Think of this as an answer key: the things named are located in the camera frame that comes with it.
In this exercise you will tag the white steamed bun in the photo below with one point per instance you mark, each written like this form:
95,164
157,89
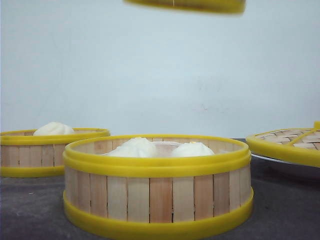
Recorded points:
138,147
191,149

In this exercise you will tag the white plate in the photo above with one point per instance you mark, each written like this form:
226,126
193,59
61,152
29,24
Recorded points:
274,169

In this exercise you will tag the white bun in left basket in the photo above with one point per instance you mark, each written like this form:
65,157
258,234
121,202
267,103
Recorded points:
54,128

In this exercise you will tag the right white steamed bun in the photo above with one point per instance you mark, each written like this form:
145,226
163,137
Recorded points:
191,149

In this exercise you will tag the woven bamboo steamer lid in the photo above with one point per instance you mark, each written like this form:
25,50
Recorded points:
293,145

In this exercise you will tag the left white steamed bun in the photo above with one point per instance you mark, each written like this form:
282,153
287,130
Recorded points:
138,147

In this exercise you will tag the bamboo steamer basket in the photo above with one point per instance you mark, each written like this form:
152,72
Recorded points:
25,155
221,7
158,198

